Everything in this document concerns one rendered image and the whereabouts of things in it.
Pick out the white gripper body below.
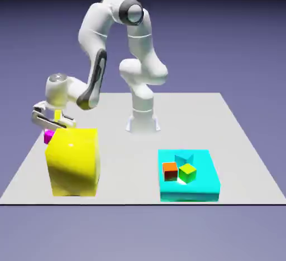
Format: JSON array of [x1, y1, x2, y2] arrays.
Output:
[[31, 110, 77, 131]]

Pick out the small magenta cube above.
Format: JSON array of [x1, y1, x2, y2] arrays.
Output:
[[44, 128, 56, 145]]

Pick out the small orange cube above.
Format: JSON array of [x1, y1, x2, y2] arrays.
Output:
[[162, 162, 179, 182]]

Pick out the small cyan cube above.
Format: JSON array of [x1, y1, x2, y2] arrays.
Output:
[[174, 153, 194, 167]]

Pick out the small green cube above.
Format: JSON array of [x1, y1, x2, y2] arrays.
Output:
[[178, 163, 198, 185]]

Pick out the large yellow box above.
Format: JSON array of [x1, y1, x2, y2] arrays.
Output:
[[44, 128, 101, 197]]

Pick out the large cyan box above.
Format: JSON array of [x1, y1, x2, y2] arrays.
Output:
[[158, 149, 221, 203]]

